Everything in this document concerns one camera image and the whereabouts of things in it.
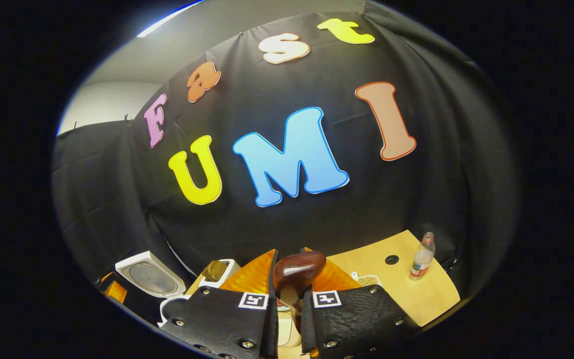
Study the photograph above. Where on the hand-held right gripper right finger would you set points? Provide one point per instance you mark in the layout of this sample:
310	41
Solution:
357	319

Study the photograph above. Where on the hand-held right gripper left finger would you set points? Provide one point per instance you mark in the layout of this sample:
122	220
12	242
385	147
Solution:
227	319

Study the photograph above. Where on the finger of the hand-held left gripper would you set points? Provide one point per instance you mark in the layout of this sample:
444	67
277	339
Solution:
115	291

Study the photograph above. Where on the white rice cooker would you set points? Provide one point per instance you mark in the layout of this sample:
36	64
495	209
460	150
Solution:
150	279

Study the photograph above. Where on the white chopstick holder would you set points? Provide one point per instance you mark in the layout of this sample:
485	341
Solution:
232	269

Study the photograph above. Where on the dark wooden spoon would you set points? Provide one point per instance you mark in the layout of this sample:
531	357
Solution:
299	269

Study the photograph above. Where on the small white dish of grains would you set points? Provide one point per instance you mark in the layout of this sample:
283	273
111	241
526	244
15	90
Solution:
366	280

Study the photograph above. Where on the clear plastic bottle red label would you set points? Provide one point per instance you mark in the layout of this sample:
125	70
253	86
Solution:
422	259

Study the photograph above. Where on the black backdrop cloth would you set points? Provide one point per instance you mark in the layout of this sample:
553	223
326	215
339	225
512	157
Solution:
416	199

